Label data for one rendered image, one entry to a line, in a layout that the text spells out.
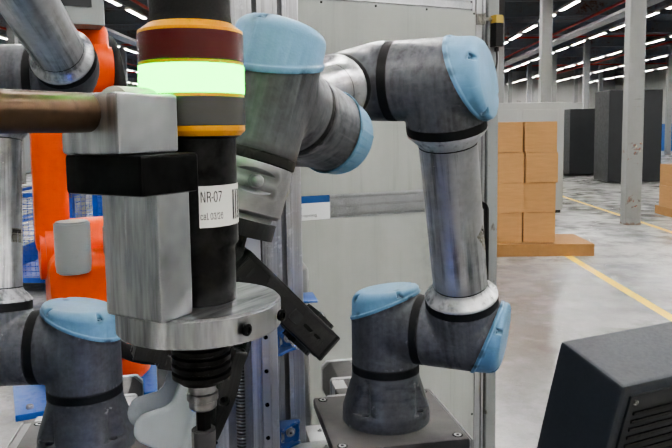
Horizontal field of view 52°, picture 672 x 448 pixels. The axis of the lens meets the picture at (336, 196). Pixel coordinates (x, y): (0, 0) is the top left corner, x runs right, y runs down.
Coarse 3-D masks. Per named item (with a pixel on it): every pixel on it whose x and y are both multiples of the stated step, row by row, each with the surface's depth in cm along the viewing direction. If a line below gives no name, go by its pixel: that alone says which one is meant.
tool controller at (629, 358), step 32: (576, 352) 89; (608, 352) 89; (640, 352) 90; (576, 384) 89; (608, 384) 84; (640, 384) 83; (544, 416) 95; (576, 416) 89; (608, 416) 84; (640, 416) 85
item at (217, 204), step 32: (224, 160) 28; (192, 192) 28; (224, 192) 28; (192, 224) 28; (224, 224) 28; (192, 256) 28; (224, 256) 29; (192, 288) 28; (224, 288) 29; (192, 352) 29; (224, 352) 30; (192, 384) 29
